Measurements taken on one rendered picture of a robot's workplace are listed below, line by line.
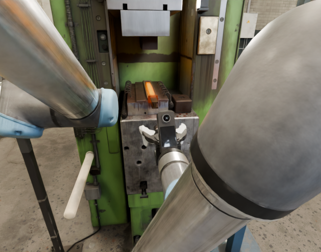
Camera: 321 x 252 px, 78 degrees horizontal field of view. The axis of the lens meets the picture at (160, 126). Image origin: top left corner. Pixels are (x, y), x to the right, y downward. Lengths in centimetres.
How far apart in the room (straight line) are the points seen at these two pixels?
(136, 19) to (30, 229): 158
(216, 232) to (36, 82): 23
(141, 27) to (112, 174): 88
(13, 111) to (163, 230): 32
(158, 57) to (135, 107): 54
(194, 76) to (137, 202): 78
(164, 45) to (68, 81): 118
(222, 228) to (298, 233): 168
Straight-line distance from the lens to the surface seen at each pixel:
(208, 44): 111
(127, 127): 94
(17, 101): 44
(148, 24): 92
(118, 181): 138
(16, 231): 190
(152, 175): 110
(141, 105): 97
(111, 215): 159
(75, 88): 28
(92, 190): 136
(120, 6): 92
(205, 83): 115
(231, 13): 118
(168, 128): 52
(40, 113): 41
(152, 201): 123
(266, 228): 179
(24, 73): 23
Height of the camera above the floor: 127
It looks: 25 degrees down
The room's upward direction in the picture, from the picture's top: straight up
